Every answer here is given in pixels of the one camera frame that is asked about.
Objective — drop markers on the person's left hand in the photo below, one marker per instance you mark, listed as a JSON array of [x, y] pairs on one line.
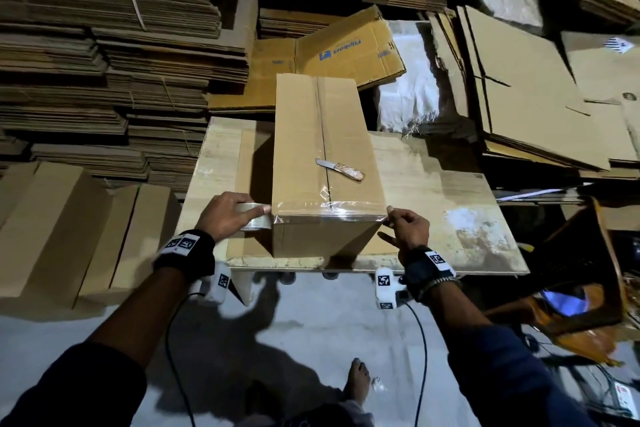
[[228, 217]]

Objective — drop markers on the person's trouser leg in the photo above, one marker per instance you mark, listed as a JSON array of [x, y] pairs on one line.
[[310, 414]]

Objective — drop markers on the black right wrist band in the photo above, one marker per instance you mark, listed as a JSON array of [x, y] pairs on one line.
[[428, 272]]

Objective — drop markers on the person's right hand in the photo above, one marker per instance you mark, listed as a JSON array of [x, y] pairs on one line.
[[410, 229]]

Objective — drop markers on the yellow carton with blue print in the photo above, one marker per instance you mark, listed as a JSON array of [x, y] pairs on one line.
[[350, 46]]

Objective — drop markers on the white plastic sack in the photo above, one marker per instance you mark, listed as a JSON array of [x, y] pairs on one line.
[[410, 81]]

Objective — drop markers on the plywood work board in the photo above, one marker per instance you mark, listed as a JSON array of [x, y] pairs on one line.
[[440, 211]]

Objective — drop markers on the black left wrist band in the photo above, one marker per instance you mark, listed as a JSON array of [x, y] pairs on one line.
[[185, 253]]

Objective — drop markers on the pile of brown cartons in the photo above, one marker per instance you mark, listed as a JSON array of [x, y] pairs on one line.
[[530, 81]]

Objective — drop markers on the small metal cutter blade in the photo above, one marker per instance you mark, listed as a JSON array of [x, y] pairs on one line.
[[340, 169]]

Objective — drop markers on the stacks of flat cardboard bundles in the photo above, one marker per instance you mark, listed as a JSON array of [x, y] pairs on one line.
[[100, 61]]

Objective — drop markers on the person's right forearm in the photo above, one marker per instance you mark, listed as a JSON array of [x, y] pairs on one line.
[[510, 372]]

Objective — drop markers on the person's left forearm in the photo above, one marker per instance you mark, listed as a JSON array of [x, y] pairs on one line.
[[90, 362]]

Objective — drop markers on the black wrist band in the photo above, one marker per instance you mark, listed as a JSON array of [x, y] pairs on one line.
[[185, 253], [428, 272]]

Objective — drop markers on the person's bare foot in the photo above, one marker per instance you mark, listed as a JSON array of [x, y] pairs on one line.
[[357, 382]]

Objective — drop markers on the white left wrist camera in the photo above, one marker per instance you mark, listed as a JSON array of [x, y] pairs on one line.
[[216, 285]]

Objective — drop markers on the blue glowing device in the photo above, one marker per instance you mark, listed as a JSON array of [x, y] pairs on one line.
[[565, 303]]

